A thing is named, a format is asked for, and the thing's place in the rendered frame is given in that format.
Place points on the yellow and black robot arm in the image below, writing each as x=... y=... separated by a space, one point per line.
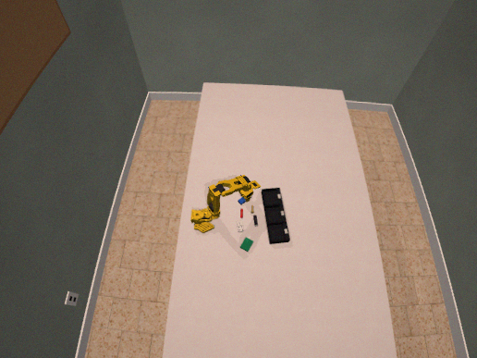
x=213 y=200

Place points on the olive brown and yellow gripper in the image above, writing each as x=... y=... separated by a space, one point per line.
x=247 y=194

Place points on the green block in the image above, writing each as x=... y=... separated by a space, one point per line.
x=246 y=244

